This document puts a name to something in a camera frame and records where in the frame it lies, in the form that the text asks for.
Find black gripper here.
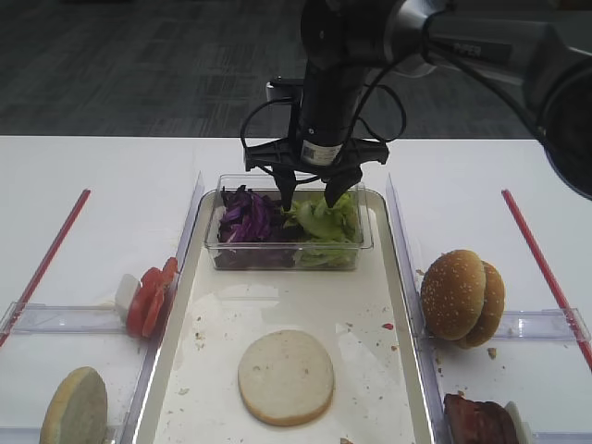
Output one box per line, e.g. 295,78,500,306
243,61,388,211

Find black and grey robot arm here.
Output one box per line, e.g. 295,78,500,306
243,1,591,207

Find green lettuce in container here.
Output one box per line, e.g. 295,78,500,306
281,192,361,270

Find tomato slices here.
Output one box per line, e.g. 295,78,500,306
126,257,178,339

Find stack of meat patties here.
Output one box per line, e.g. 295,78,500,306
444,394,519,444

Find white pusher block at patties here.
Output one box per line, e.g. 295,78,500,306
504,401,535,444

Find clear plastic salad container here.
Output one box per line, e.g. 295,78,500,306
203,174,374,271

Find purple cabbage shreds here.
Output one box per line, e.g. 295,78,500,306
215,185,295,270

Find white metal tray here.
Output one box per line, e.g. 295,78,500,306
134,191,432,443

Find right clear acrylic divider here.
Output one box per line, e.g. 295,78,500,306
386,175,453,443

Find clear acrylic divider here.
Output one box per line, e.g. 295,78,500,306
386,175,453,443
113,171,204,443

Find front sesame bun top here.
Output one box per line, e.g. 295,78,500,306
420,250,486,340

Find sesame bun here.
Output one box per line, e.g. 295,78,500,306
456,261,505,349
420,250,486,340

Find right red strip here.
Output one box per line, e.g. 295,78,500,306
501,190,591,367

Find red strip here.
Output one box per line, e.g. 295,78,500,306
0,189,92,346
501,190,591,367

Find bottom bun slice on tray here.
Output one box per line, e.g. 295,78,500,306
237,329,335,426

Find white pusher block at tomatoes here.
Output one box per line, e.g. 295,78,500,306
115,274,140,324

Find rear sesame bun top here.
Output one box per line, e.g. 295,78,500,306
456,261,505,349

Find left red strip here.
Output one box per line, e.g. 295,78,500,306
0,189,92,346

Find left clear acrylic divider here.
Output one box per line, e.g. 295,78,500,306
113,171,204,443

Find bun slice standing at left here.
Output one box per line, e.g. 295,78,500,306
39,366,107,443

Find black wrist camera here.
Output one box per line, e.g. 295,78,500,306
265,77,304,104

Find right upper clear rail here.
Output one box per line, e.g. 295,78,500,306
491,308,591,342

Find clear rail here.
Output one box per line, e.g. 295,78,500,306
1,302,126,335
533,432,592,444
491,308,591,342

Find left upper clear rail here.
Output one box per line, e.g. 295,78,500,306
1,302,126,335

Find right lower clear rail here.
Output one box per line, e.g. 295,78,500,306
533,432,592,444

